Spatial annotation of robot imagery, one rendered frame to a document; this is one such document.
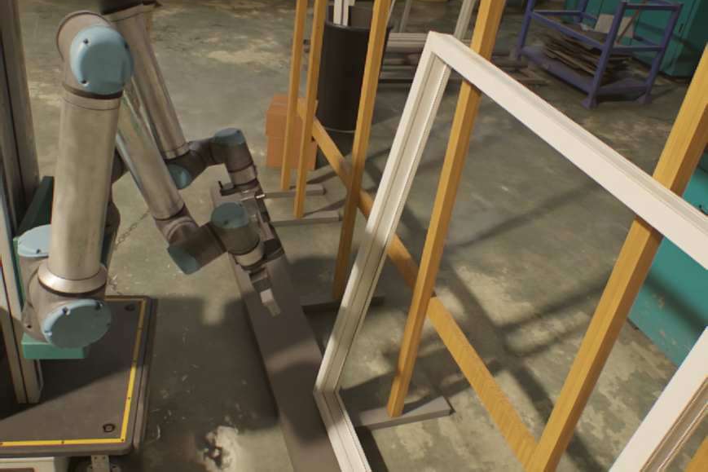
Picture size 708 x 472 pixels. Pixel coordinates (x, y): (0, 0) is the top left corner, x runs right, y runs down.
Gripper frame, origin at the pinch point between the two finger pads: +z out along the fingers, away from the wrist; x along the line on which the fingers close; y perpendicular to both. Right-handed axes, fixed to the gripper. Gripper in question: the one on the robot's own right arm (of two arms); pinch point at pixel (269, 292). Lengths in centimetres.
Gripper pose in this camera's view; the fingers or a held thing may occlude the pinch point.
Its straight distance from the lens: 188.4
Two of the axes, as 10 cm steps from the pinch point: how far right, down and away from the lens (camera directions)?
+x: 2.9, 6.2, -7.3
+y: -9.3, 3.7, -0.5
